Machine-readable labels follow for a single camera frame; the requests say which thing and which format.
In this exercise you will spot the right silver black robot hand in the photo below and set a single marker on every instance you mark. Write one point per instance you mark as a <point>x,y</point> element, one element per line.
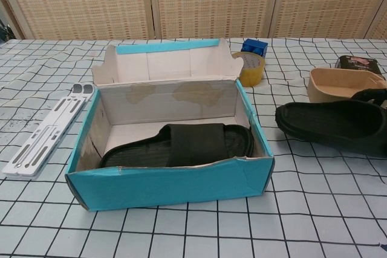
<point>373,96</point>

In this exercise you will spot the black rubber slipper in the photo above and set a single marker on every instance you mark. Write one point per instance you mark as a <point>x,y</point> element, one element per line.
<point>187,146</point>
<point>326,128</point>

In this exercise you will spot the teal cardboard shoe box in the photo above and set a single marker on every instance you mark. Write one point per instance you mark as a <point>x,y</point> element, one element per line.
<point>166,185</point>

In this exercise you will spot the beige rectangular tray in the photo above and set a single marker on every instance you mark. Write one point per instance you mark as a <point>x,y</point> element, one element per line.
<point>326,89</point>

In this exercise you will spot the woven bamboo screen panel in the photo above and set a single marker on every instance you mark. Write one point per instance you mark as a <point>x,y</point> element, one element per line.
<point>326,1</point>
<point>211,1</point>
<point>381,30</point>
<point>84,1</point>

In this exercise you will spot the yellow packing tape roll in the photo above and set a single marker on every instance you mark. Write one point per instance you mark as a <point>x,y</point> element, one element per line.
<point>254,75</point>

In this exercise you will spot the blue plastic block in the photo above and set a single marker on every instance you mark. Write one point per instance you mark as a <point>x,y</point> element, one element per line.
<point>254,47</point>

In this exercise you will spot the white black checked tablecloth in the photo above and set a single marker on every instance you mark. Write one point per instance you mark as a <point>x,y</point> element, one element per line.
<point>181,234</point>

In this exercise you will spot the white folding laptop stand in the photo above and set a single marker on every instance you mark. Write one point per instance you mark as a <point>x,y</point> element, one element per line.
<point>30,149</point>

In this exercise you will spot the black equipment piece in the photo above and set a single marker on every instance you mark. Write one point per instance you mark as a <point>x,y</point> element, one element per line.
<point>4,31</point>

